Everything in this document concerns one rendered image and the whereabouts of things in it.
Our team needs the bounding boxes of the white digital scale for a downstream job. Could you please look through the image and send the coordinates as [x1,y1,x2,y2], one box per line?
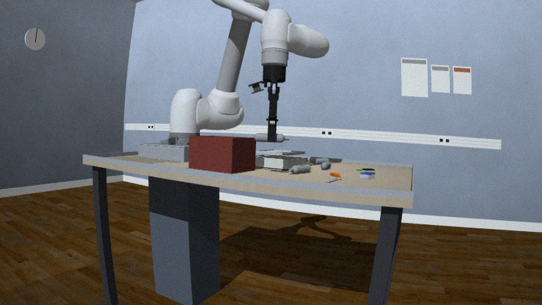
[255,149,307,170]

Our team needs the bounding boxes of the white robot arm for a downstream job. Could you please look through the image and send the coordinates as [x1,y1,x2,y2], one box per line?
[161,0,329,145]

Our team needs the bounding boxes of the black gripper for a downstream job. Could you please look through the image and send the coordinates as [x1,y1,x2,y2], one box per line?
[263,65,286,142]

